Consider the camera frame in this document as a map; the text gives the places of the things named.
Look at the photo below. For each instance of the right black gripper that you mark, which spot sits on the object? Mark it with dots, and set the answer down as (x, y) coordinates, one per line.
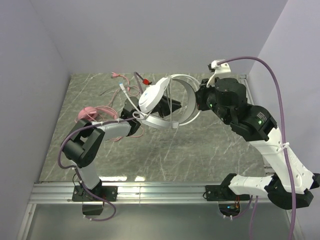
(200, 94)

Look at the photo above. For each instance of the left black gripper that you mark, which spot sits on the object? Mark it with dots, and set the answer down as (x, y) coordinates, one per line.
(163, 107)

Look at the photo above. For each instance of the white headset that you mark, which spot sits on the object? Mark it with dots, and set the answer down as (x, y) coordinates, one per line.
(153, 105)

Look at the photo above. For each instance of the pink headset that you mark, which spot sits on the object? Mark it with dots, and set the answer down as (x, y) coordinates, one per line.
(94, 113)

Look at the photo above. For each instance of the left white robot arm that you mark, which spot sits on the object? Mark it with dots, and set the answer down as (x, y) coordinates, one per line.
(80, 147)

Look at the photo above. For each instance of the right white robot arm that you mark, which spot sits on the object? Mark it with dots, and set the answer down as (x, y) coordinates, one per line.
(227, 98)

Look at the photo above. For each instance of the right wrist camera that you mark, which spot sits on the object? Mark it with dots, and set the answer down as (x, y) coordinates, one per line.
(220, 71)

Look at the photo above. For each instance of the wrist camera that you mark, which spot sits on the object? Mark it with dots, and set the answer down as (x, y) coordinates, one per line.
(146, 82)
(220, 71)

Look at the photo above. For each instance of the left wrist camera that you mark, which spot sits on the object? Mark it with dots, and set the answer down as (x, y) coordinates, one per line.
(146, 82)

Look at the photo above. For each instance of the right side aluminium rail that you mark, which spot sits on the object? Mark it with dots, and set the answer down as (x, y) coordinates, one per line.
(243, 80)

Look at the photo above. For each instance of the aluminium rail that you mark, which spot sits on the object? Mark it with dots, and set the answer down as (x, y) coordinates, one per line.
(243, 80)
(127, 192)

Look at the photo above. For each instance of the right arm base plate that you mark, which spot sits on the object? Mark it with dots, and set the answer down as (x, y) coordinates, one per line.
(218, 193)

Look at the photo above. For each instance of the front aluminium rail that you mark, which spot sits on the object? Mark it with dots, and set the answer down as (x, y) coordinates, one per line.
(127, 192)

